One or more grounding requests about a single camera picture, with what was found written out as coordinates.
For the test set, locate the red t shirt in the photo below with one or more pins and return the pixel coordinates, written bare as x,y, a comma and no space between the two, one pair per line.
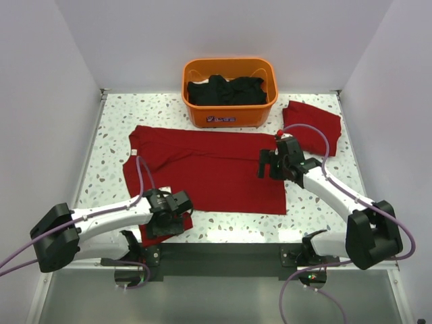
329,124
218,170

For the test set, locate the aluminium rail frame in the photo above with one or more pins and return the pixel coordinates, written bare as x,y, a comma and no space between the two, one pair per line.
103,183

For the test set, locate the folded red t shirt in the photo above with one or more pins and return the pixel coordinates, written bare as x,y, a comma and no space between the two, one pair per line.
329,124

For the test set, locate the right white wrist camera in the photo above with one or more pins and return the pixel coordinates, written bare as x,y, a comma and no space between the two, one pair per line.
285,135

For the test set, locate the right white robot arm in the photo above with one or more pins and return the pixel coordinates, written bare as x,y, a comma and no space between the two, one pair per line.
371,234

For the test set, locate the black clothes in basket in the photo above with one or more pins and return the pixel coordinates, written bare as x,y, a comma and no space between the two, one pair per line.
217,91

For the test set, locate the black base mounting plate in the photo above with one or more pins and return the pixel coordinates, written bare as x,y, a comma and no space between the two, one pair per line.
215,260

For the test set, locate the orange plastic basket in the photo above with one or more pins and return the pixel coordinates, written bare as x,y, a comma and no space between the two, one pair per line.
199,70

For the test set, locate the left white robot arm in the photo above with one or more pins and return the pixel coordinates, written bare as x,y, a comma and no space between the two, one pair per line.
109,232

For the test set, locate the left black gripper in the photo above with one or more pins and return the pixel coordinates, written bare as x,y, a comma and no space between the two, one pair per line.
176,226

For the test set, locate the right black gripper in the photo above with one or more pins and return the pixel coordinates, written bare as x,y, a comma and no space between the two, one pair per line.
265,157

